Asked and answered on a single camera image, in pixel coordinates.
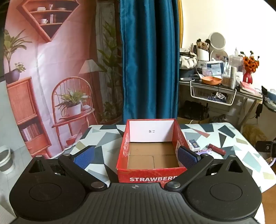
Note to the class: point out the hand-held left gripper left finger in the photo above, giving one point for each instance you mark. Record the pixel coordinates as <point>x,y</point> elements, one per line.
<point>84,155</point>

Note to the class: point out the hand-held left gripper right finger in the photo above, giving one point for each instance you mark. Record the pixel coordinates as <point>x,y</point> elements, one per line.
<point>187,156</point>

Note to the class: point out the pink checkered pen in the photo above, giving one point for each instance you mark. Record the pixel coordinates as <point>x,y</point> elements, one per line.
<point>203,150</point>

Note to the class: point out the dark red lipstick tube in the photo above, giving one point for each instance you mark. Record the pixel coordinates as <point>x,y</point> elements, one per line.
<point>216,149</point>

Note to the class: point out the red cardboard box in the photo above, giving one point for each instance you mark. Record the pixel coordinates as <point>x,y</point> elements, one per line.
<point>151,174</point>

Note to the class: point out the small blue box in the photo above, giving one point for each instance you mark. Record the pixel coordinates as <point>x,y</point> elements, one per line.
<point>193,144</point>

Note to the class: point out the white notepad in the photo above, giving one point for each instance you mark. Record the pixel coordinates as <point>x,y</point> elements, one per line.
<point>205,154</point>

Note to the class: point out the yellow plush cushion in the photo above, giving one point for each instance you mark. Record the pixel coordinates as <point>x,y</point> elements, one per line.
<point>253,133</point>

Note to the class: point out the geometric patterned tablecloth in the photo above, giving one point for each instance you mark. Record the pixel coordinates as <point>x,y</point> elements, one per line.
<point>226,137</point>

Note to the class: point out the black bag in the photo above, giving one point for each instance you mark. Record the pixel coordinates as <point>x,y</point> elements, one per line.
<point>194,109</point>

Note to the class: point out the grey cluttered desk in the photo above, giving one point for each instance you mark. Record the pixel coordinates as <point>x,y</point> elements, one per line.
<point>248,97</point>

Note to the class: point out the pink book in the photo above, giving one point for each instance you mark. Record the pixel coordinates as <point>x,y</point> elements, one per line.
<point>245,85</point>

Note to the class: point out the patterned cloth in basket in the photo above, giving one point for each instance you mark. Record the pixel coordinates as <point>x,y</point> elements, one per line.
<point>217,97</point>

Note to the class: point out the red vase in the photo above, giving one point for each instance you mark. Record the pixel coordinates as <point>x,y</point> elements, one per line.
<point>247,77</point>

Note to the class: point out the grey plastic bucket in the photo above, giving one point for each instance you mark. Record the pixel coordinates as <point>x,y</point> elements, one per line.
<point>6,161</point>

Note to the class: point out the white cosmetic bottle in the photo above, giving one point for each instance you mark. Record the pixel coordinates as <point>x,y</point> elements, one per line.
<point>233,75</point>

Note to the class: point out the orange bowl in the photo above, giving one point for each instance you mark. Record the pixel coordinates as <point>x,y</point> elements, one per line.
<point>211,80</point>

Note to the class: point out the dark grey pouch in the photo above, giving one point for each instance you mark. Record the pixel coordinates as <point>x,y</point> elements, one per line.
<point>186,73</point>

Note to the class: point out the orange artificial flowers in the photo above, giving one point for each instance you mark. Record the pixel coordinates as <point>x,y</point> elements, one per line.
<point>250,63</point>

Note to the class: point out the clear acrylic organizer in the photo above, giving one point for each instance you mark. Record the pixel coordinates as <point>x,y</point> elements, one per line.
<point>236,62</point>

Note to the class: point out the blue white box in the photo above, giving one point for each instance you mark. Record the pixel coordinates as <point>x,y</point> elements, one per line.
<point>213,66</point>

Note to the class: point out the printed room scene backdrop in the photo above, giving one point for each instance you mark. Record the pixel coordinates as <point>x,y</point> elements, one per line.
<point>54,64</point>

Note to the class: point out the teal blue curtain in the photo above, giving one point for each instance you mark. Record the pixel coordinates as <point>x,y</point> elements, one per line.
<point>148,64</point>

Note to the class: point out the white brush holder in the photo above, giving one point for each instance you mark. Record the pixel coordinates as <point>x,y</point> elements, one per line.
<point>203,55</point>

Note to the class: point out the round white framed mirror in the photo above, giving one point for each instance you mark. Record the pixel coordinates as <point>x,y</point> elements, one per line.
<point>218,56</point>

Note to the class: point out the yellow door frame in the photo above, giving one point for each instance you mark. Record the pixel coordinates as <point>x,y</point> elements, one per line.
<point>181,21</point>

